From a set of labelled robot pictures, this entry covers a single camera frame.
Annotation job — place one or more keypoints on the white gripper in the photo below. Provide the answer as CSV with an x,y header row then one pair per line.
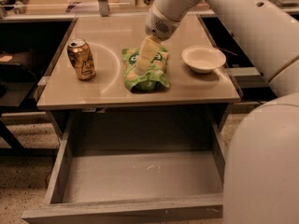
x,y
160,25

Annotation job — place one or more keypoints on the green rice chip bag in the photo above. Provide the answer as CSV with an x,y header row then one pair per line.
x,y
154,77

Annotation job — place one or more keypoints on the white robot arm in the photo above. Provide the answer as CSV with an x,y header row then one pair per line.
x,y
261,177

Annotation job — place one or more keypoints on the open grey top drawer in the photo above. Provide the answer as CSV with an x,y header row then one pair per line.
x,y
109,170

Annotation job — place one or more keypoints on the white bowl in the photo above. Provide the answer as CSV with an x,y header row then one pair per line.
x,y
203,59

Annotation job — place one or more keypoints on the gold soda can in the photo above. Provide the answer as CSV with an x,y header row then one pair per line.
x,y
81,58

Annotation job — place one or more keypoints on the black device on shelf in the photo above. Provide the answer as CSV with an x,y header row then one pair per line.
x,y
10,4

